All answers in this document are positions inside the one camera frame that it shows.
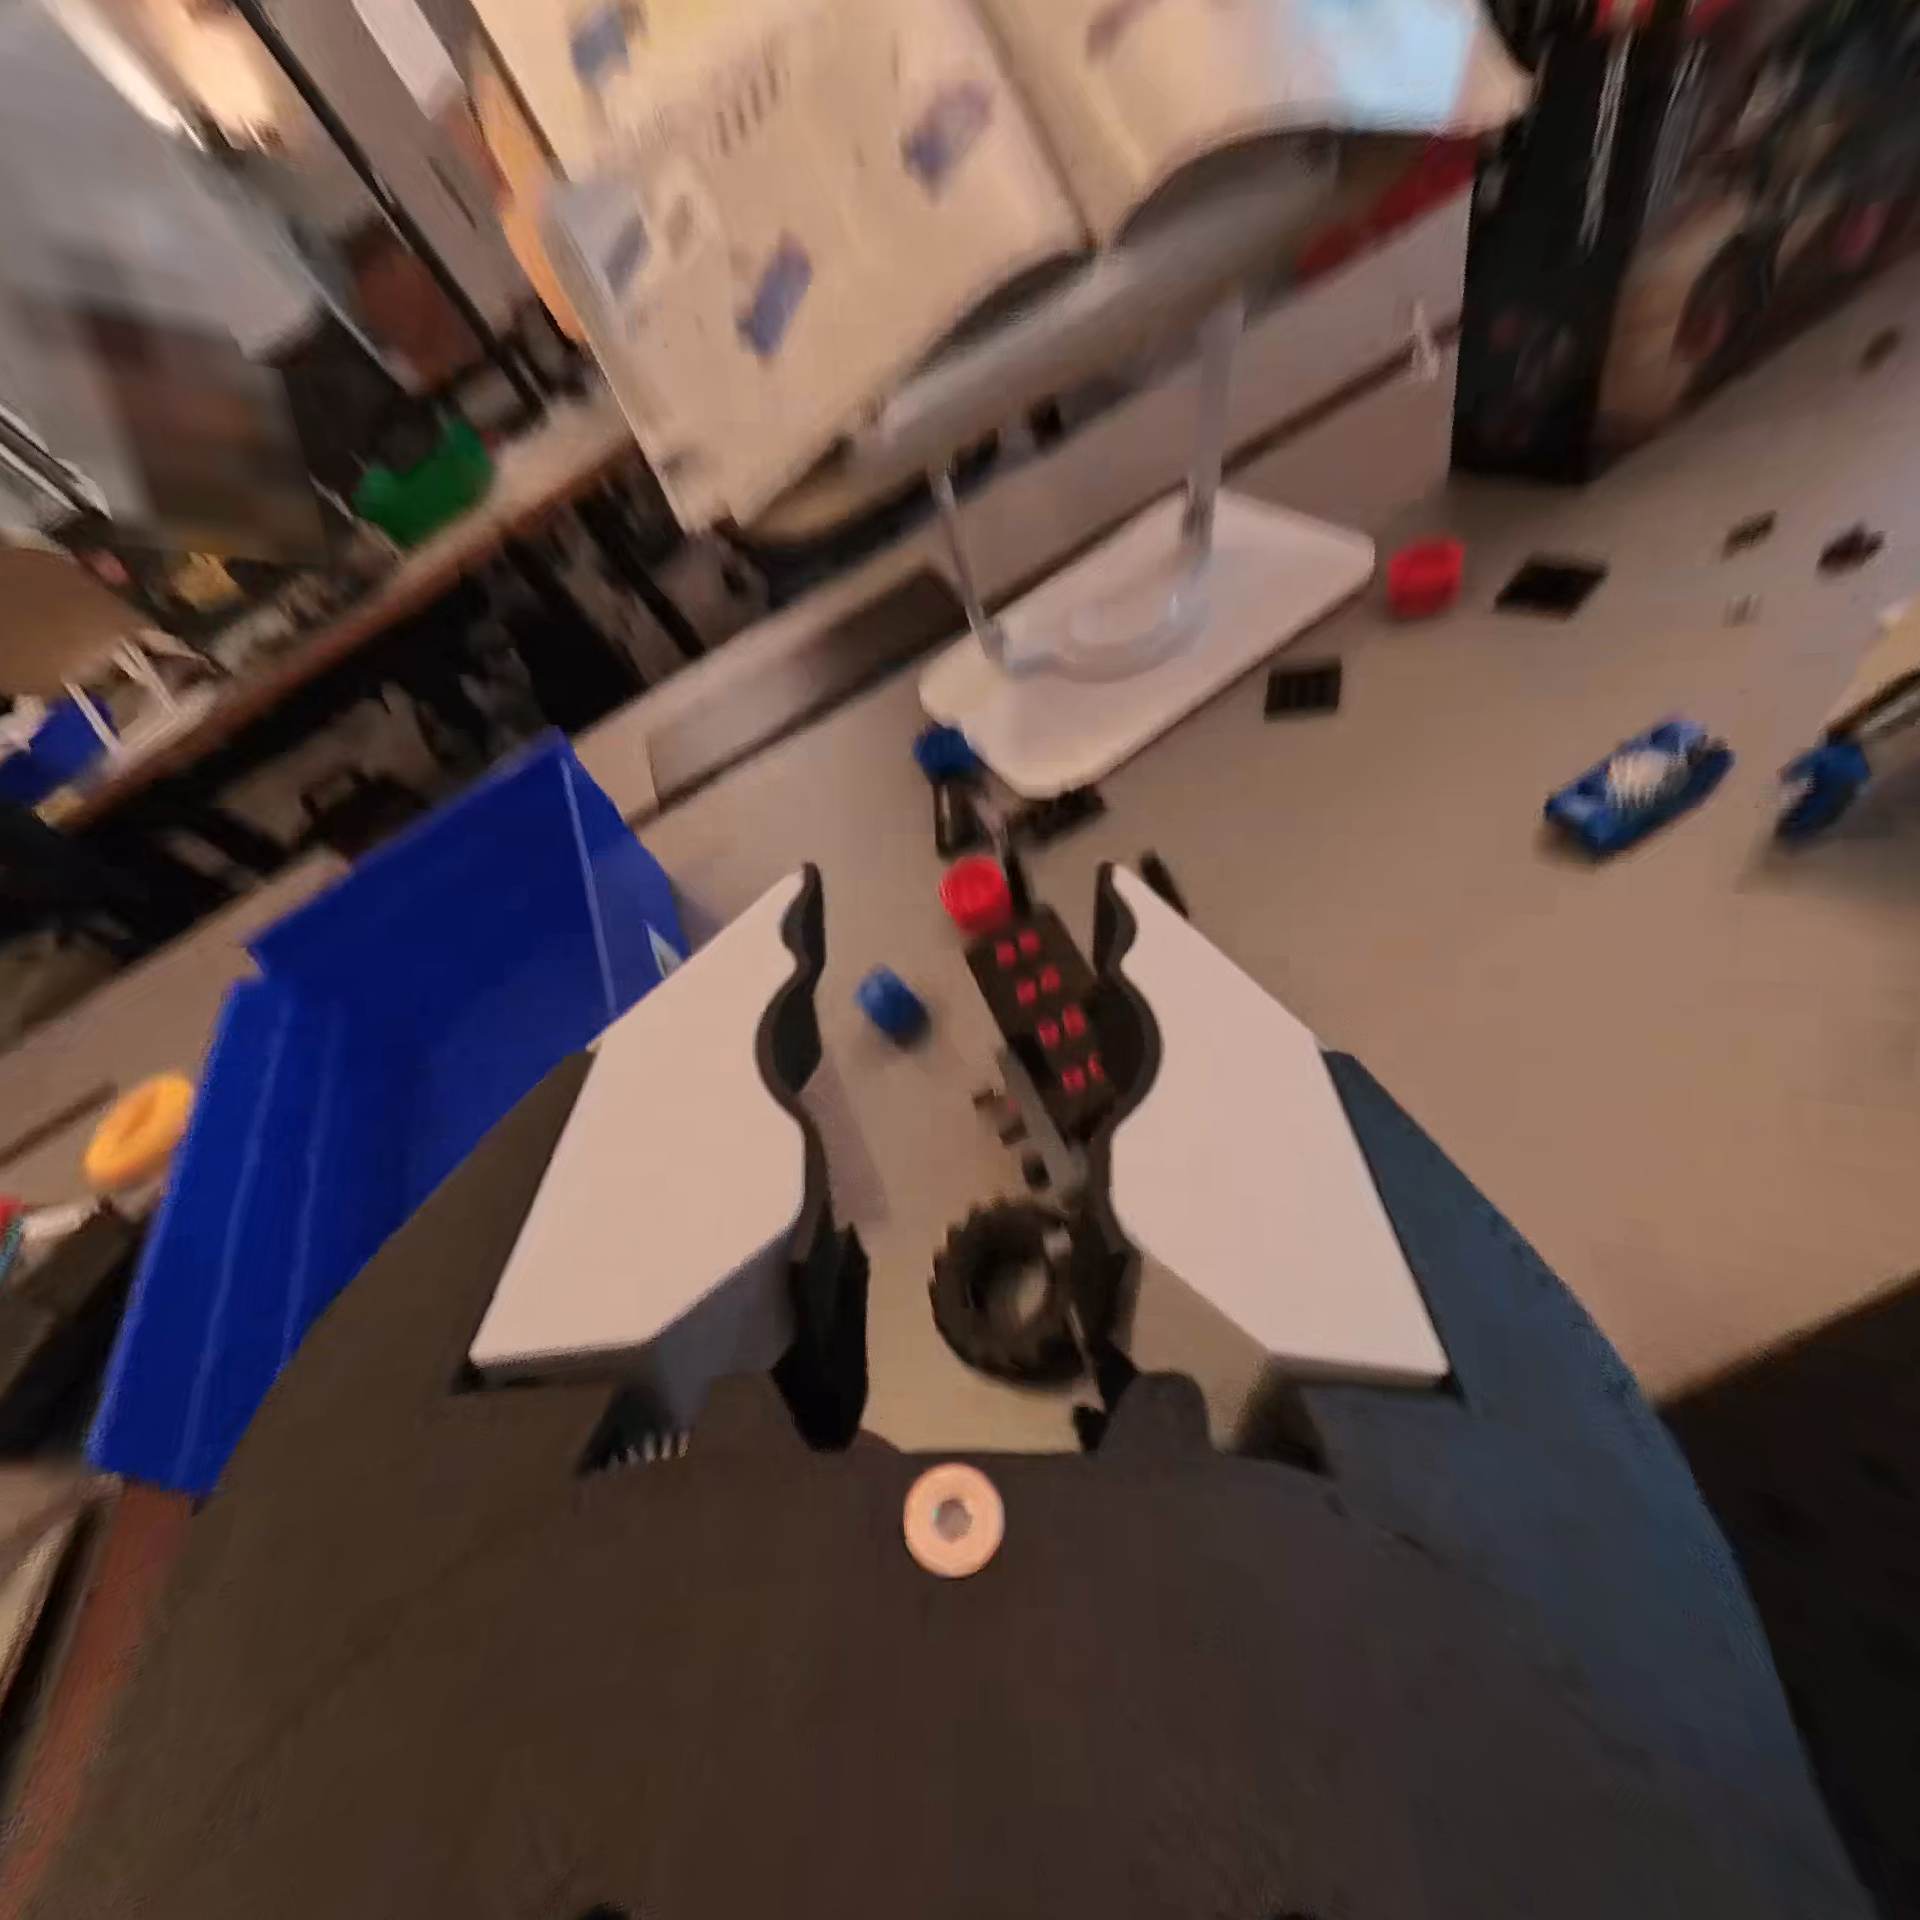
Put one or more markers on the black frame piece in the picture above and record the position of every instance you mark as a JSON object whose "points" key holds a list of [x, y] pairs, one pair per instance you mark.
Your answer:
{"points": [[1058, 811]]}

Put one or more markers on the dark toy set box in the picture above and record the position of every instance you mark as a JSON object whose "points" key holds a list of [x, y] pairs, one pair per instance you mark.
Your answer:
{"points": [[1695, 224]]}

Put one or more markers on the red wheel rim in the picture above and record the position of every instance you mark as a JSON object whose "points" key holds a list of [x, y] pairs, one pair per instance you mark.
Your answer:
{"points": [[974, 895], [1426, 573]]}

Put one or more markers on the grey desk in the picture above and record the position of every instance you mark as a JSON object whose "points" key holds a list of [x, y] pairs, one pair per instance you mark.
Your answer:
{"points": [[1426, 1048]]}

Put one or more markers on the black studded square plate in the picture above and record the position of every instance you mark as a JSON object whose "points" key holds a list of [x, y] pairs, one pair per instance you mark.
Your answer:
{"points": [[1305, 690]]}

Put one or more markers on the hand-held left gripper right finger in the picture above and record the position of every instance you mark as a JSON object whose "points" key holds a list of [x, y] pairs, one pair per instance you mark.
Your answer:
{"points": [[1278, 1201]]}

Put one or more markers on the blue wheel rim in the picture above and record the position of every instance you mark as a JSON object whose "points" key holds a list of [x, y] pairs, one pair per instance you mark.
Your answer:
{"points": [[892, 1003], [946, 752]]}

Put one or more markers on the blue storage bin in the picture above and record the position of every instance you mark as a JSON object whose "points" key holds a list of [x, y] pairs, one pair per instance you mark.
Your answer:
{"points": [[393, 1048]]}

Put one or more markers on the short black beam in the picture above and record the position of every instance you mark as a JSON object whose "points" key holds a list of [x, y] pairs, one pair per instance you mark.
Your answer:
{"points": [[1161, 887]]}

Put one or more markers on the blue printed curved panel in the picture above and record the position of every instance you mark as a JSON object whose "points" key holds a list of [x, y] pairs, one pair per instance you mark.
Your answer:
{"points": [[1635, 791]]}

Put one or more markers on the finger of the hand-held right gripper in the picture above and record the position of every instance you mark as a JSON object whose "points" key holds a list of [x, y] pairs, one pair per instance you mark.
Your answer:
{"points": [[1885, 672]]}

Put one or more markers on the black block with red pins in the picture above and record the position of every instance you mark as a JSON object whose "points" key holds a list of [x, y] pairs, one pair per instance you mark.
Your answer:
{"points": [[1044, 1018]]}

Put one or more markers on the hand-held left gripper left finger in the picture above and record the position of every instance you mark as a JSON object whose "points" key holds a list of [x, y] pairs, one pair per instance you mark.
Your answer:
{"points": [[658, 1189]]}

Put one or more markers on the yellow tape roll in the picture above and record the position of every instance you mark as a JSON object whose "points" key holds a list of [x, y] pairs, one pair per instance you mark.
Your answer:
{"points": [[137, 1127]]}

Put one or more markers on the large printed instruction sheet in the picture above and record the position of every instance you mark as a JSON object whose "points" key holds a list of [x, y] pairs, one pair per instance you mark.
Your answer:
{"points": [[776, 224]]}

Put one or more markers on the black rubber tyre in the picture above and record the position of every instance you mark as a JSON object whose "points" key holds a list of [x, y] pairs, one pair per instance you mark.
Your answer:
{"points": [[957, 1295]]}

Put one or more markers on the white book stand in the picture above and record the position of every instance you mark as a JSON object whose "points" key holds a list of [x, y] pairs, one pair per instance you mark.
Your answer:
{"points": [[1168, 663]]}

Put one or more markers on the green storage bin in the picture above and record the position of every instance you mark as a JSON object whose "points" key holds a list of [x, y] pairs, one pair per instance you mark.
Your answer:
{"points": [[429, 483]]}

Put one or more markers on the blue angled beam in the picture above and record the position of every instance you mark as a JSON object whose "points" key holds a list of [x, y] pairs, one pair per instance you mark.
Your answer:
{"points": [[1828, 791]]}

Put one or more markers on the black smooth square tile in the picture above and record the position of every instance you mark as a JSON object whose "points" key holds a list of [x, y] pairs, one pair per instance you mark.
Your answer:
{"points": [[1555, 588]]}

